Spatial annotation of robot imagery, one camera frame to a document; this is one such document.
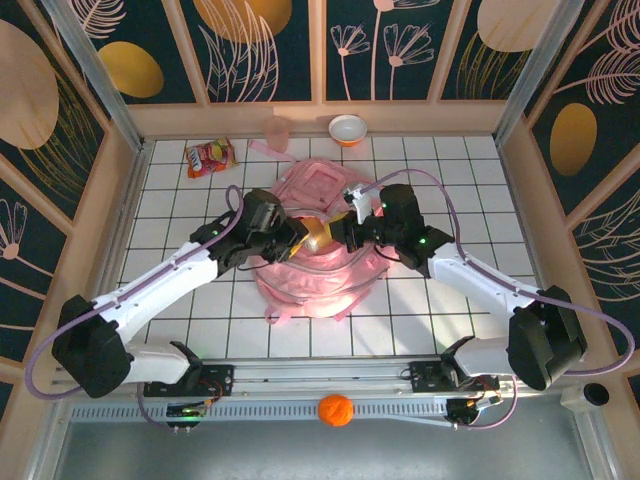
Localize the pink plastic cup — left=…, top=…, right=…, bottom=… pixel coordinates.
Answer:
left=263, top=117, right=291, bottom=154

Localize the small tan cardboard box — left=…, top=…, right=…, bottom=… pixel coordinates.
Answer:
left=304, top=219, right=334, bottom=254

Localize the orange ball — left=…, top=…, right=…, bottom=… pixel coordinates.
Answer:
left=317, top=393, right=355, bottom=428

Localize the aluminium mounting rail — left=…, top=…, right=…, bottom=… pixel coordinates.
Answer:
left=49, top=354, right=591, bottom=400

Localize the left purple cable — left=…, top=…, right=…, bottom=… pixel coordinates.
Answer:
left=24, top=184, right=246, bottom=432

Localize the orange red snack bag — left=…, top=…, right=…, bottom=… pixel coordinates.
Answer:
left=184, top=138, right=239, bottom=180

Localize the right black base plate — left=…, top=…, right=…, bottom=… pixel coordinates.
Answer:
left=408, top=360, right=501, bottom=396

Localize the small circuit board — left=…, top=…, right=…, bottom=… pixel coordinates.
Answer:
left=446, top=394, right=504, bottom=430
left=166, top=401, right=209, bottom=431

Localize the slotted grey cable duct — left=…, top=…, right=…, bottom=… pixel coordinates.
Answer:
left=69, top=399, right=451, bottom=427

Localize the left small circuit board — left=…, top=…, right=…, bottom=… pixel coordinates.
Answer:
left=166, top=401, right=209, bottom=431

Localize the purple cable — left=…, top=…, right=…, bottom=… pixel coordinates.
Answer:
left=367, top=169, right=636, bottom=431
left=24, top=184, right=246, bottom=432

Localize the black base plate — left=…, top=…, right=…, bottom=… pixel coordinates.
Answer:
left=408, top=360, right=501, bottom=396
left=143, top=363, right=235, bottom=399

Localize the grey block with black knob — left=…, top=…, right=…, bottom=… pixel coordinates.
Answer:
left=559, top=382, right=611, bottom=411

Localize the aluminium frame post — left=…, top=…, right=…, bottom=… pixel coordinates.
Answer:
left=42, top=0, right=147, bottom=151
left=492, top=0, right=586, bottom=146

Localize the right small circuit board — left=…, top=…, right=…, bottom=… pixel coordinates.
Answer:
left=446, top=394, right=504, bottom=430

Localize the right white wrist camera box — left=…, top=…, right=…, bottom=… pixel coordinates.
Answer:
left=343, top=182, right=376, bottom=226

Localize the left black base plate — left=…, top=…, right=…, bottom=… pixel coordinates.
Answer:
left=143, top=363, right=235, bottom=399

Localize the orange white bowl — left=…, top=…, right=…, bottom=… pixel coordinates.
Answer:
left=328, top=114, right=369, bottom=148

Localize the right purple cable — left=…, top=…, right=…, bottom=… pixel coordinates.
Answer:
left=367, top=169, right=636, bottom=431

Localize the pink backpack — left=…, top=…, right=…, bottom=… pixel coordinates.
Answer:
left=248, top=138, right=391, bottom=327

